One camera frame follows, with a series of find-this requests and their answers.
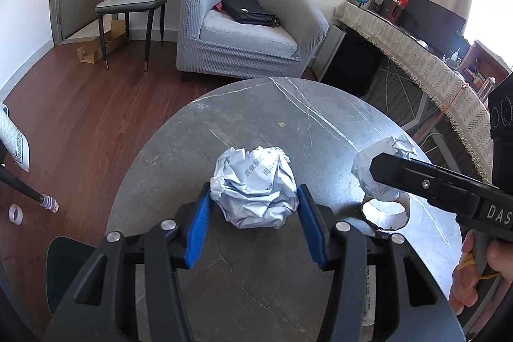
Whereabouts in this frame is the round grey marble table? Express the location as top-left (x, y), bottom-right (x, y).
top-left (108, 77), bottom-right (465, 341)

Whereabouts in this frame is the beige fringed desk cloth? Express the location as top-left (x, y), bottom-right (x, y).
top-left (333, 1), bottom-right (493, 182)

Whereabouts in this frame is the green patterned tablecloth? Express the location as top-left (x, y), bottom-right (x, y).
top-left (0, 103), bottom-right (29, 172)

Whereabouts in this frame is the cardboard box on floor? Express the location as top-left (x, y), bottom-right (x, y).
top-left (77, 20), bottom-right (127, 64)

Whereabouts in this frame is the grey armchair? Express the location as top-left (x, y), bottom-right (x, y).
top-left (177, 0), bottom-right (329, 78)

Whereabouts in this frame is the dark trash bin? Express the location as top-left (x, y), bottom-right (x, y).
top-left (46, 236), bottom-right (96, 314)

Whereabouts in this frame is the black monitor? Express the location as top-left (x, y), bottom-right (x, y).
top-left (397, 0), bottom-right (469, 58)

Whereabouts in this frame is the black table leg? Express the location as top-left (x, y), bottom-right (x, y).
top-left (0, 165), bottom-right (59, 213)

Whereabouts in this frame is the wooden bookshelf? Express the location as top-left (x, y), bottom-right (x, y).
top-left (458, 40), bottom-right (511, 93)

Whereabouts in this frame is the black handbag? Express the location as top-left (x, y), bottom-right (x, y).
top-left (221, 0), bottom-right (281, 28)

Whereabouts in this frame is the person's right hand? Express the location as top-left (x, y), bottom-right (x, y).
top-left (449, 240), bottom-right (512, 315)

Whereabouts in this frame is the white tape roll on floor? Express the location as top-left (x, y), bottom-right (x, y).
top-left (9, 204), bottom-right (23, 226)

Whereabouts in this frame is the paper ball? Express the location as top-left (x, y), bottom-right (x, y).
top-left (210, 147), bottom-right (299, 229)
top-left (351, 135), bottom-right (417, 201)

